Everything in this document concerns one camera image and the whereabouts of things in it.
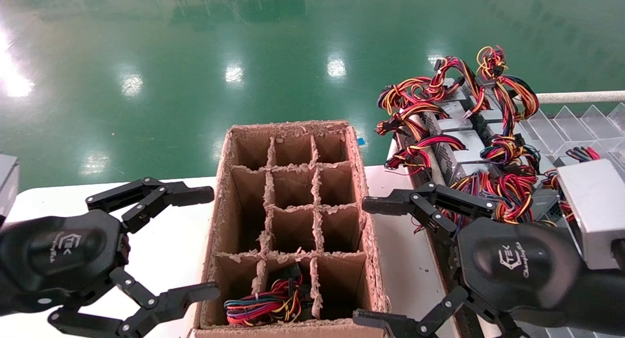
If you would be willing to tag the white metal pipe rail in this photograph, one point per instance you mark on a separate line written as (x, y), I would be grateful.
(586, 97)

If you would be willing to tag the black rack edge bar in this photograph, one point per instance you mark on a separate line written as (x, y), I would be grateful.
(439, 264)

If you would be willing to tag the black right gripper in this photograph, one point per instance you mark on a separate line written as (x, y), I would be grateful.
(517, 269)

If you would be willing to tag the clear acrylic divider rack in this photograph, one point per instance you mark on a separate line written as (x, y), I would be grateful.
(576, 125)

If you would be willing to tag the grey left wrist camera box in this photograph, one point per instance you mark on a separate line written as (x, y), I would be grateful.
(7, 181)

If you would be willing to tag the brown cardboard divider box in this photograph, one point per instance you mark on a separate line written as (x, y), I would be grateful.
(337, 184)

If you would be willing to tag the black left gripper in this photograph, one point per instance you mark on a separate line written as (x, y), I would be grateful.
(53, 260)

